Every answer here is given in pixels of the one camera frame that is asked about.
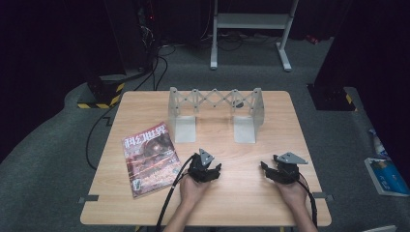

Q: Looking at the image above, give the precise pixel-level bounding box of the right hand-held gripper black cable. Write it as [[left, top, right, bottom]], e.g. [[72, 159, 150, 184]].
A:
[[297, 173, 319, 228]]

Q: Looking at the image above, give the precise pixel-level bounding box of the hand-held gripper black cable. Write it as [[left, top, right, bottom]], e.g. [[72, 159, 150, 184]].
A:
[[297, 173, 319, 228], [155, 153, 197, 232]]

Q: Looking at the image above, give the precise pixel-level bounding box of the black yellow striped stand base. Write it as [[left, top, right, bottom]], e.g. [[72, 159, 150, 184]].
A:
[[76, 74, 126, 110]]

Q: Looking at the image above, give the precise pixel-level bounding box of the black stand base yellow corner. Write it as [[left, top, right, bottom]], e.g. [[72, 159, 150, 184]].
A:
[[307, 82, 358, 112]]

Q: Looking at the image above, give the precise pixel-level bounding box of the red glossy magazine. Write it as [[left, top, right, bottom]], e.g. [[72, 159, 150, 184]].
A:
[[121, 121, 184, 198]]

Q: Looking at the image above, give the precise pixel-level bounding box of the white board corner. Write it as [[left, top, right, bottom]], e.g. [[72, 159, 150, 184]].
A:
[[361, 224, 398, 232]]

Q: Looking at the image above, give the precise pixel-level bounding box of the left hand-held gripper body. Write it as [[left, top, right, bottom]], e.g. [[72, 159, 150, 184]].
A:
[[187, 148, 216, 184]]

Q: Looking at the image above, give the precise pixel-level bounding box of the bundle of black cables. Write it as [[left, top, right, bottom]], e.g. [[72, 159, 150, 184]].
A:
[[132, 43, 178, 92]]

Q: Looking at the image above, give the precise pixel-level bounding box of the grey expandable metal book rack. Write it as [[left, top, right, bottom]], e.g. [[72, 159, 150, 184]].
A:
[[167, 86, 266, 145]]

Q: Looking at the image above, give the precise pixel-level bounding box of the white metal stand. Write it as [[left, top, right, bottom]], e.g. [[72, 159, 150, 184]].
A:
[[209, 0, 300, 73]]

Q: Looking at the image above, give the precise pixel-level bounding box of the person's left hand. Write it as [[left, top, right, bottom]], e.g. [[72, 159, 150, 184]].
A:
[[179, 173, 211, 208]]

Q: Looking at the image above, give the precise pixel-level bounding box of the person's right hand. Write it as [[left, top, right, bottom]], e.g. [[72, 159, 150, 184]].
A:
[[276, 180, 309, 210]]

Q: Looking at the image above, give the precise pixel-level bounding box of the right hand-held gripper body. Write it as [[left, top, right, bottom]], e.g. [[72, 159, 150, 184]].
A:
[[276, 152, 309, 186]]

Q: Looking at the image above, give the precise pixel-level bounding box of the left hand-held gripper black cable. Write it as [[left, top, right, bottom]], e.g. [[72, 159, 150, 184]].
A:
[[155, 153, 197, 232]]

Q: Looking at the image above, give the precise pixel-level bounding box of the dark equipment tower with wires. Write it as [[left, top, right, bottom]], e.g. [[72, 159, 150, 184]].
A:
[[136, 0, 160, 73]]

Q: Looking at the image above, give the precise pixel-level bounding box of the black floor cable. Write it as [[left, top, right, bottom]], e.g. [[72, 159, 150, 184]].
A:
[[84, 104, 118, 171]]

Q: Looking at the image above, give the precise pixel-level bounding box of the grey tape strip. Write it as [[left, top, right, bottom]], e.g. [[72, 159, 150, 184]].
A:
[[77, 194, 100, 205], [311, 191, 335, 203]]

